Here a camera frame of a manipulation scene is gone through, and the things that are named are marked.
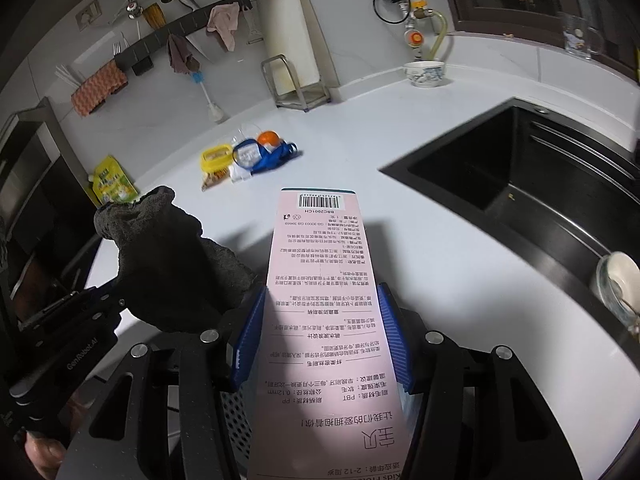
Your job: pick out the white cutting board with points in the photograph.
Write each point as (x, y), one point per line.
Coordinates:
(291, 28)

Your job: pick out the black kitchen sink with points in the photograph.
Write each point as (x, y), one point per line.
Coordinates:
(555, 192)

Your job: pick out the hanging vegetable peeler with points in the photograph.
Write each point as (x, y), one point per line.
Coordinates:
(254, 33)

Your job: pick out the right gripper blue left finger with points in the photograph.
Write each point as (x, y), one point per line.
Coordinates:
(247, 342)

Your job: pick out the person's left hand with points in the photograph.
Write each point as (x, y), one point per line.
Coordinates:
(46, 455)

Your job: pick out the clear plastic cup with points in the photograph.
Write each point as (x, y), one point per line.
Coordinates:
(246, 130)

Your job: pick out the black wall hook rail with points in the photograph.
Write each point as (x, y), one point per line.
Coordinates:
(157, 39)

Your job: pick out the clear glass mug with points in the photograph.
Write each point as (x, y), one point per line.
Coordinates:
(580, 39)

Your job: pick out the gas valve with pipe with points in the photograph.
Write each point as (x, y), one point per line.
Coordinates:
(414, 39)

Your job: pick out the orange wavy sponge cloth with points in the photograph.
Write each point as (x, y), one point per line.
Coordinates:
(108, 80)

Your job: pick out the patterned ceramic bowl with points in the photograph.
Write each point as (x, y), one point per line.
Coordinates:
(425, 74)

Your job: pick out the yellow green seasoning pouch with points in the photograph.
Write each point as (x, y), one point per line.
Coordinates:
(111, 184)

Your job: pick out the blue bottle brush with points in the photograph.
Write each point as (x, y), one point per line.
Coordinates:
(216, 114)

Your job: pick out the brown hanging rag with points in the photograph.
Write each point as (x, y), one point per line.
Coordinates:
(181, 58)

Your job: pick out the dark grey rag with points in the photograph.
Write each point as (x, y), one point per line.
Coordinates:
(169, 274)

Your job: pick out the pink hanging cloth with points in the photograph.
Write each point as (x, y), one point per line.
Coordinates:
(223, 20)

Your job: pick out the steel cutting board rack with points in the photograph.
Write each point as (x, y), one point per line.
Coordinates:
(295, 96)

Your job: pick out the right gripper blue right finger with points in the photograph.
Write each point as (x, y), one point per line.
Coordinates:
(398, 342)

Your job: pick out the white bowl in sink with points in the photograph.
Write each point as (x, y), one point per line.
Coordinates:
(615, 282)

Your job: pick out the orange ball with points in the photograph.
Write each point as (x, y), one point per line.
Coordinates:
(269, 139)

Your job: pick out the black oven front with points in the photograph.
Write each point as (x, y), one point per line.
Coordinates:
(48, 240)

